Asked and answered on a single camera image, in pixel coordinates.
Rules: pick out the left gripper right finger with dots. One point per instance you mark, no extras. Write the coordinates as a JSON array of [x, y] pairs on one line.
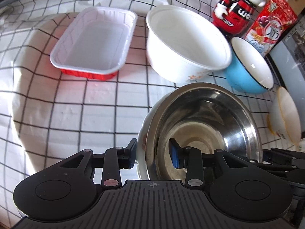
[[199, 166]]

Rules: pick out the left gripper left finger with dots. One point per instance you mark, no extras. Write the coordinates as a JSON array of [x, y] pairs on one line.
[[112, 161]]

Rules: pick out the stainless steel bowl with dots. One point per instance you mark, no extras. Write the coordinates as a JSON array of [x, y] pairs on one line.
[[203, 116]]

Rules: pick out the yellow rimmed white bowl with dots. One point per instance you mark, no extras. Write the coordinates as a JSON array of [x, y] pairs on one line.
[[283, 119]]

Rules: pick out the blue enamel bowl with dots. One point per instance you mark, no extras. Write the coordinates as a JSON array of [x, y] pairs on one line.
[[248, 71]]

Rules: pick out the white paper noodle cup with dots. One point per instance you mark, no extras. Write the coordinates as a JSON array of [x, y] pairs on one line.
[[183, 46]]

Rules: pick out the red white plastic tray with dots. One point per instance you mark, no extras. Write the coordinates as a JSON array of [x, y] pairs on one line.
[[96, 44]]

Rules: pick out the white black grid tablecloth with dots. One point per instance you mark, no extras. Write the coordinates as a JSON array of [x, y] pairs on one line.
[[46, 115]]

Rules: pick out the red Calbee cereal bag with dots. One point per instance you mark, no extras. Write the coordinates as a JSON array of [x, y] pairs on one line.
[[276, 17]]

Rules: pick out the red panda robot toy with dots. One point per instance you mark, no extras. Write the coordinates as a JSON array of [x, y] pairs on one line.
[[232, 16]]

